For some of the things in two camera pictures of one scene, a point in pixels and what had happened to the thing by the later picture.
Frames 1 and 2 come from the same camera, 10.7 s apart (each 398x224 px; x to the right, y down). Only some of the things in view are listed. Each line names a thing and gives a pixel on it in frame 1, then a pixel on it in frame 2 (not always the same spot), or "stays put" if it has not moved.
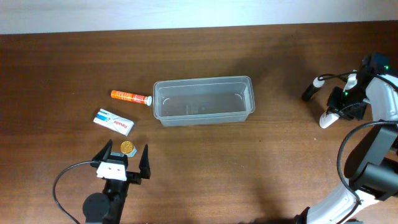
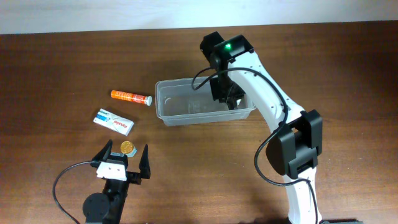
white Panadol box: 115,122 stays put
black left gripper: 135,177 stays put
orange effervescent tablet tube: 134,98 stays put
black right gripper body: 349,104 to 223,88
